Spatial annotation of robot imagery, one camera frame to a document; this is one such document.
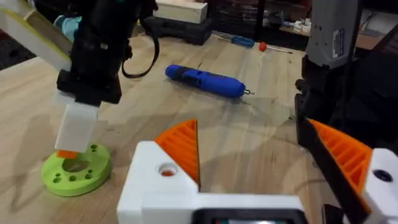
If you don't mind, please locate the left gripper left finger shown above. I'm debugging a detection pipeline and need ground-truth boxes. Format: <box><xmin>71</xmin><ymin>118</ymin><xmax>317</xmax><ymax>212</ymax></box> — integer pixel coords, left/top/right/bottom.
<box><xmin>116</xmin><ymin>119</ymin><xmax>201</xmax><ymax>224</ymax></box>

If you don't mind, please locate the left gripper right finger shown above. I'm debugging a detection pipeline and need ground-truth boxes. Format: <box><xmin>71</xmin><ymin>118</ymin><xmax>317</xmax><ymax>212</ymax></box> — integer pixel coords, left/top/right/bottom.
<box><xmin>300</xmin><ymin>118</ymin><xmax>398</xmax><ymax>224</ymax></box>

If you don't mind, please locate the blue electric screwdriver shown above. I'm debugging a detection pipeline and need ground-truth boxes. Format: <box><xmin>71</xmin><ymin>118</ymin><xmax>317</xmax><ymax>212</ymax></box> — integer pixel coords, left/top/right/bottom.
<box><xmin>164</xmin><ymin>64</ymin><xmax>255</xmax><ymax>99</ymax></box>

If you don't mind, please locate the green disc with holes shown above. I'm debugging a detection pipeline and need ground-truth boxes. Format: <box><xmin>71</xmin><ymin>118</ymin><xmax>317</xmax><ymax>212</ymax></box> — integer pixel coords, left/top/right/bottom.
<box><xmin>40</xmin><ymin>143</ymin><xmax>112</xmax><ymax>197</ymax></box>

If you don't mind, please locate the small white parts heap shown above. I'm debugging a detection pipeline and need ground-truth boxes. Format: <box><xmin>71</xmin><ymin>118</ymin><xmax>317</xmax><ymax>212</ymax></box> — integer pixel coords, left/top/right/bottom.
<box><xmin>293</xmin><ymin>17</ymin><xmax>313</xmax><ymax>34</ymax></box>

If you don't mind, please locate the black tool case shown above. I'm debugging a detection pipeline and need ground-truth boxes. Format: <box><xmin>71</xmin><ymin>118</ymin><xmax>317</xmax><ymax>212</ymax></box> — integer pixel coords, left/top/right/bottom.
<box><xmin>143</xmin><ymin>16</ymin><xmax>214</xmax><ymax>47</ymax></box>

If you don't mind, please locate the beige wooden box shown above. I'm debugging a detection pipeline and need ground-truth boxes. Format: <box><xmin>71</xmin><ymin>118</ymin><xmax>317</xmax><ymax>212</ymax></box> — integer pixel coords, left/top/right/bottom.
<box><xmin>152</xmin><ymin>0</ymin><xmax>208</xmax><ymax>25</ymax></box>

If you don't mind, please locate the thin black gripper cable loop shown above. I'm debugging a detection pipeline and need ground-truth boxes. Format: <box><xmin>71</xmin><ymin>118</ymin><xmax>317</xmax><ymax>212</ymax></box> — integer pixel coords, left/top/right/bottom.
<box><xmin>121</xmin><ymin>36</ymin><xmax>160</xmax><ymax>79</ymax></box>

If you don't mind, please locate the red handled screwdriver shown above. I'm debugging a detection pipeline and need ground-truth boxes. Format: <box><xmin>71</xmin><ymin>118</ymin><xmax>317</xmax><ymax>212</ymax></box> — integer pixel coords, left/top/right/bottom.
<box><xmin>257</xmin><ymin>42</ymin><xmax>294</xmax><ymax>55</ymax></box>

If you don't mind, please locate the blue handled screwdriver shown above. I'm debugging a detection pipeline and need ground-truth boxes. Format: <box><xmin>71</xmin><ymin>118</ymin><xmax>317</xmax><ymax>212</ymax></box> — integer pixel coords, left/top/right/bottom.
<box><xmin>214</xmin><ymin>32</ymin><xmax>256</xmax><ymax>49</ymax></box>

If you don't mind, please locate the black upright post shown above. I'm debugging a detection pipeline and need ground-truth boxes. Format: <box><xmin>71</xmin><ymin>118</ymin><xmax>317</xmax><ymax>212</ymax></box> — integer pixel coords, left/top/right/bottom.
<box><xmin>254</xmin><ymin>0</ymin><xmax>267</xmax><ymax>41</ymax></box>

